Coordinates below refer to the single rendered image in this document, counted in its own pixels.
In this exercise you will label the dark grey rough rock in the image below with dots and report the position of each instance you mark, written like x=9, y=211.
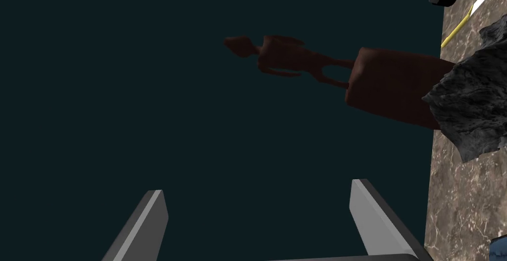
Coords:
x=473, y=94

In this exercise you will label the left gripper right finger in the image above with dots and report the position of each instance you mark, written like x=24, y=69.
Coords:
x=380, y=225

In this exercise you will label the blue object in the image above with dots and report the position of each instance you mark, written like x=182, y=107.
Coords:
x=500, y=249

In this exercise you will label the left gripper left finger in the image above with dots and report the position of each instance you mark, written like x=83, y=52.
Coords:
x=142, y=229

